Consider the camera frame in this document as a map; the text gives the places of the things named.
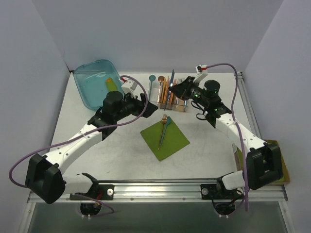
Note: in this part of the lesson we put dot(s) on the teal knife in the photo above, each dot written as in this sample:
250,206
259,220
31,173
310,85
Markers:
172,78

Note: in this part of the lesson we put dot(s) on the aluminium frame rail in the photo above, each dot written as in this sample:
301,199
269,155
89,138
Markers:
189,190

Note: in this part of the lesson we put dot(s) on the copper fork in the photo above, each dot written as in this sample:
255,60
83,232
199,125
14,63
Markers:
164,123

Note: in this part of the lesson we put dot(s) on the green napkin stack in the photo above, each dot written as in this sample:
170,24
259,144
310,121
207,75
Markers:
239,157

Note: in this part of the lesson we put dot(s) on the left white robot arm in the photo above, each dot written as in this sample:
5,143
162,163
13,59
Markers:
45,174

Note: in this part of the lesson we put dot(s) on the rolled green napkin bundle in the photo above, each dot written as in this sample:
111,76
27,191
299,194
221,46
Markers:
111,85

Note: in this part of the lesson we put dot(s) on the teal spoon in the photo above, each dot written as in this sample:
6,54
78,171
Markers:
168,122
152,78

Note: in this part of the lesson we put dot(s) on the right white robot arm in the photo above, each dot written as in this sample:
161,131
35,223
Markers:
262,161

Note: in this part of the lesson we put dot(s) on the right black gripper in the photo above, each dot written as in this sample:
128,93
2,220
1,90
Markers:
187,88

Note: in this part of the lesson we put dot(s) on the teal plastic bin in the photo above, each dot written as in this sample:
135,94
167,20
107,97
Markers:
90,81

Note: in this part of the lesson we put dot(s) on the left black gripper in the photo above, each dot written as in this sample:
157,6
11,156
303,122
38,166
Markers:
141,106

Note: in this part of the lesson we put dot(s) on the teal spoon in organizer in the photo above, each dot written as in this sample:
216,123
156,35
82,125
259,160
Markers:
152,78

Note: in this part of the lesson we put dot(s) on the cardboard napkin tray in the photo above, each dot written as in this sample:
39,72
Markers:
285,165

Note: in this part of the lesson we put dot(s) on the copper spoon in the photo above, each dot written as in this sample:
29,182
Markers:
161,79

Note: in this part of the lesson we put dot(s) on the clear cutlery organizer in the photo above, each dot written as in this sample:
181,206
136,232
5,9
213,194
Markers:
168,100

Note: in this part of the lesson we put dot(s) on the right side aluminium rail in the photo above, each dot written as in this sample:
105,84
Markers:
245,113

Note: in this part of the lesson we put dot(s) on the green paper napkin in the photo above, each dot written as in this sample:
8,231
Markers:
174,140

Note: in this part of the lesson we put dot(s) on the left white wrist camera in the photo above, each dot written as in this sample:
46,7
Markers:
129,86

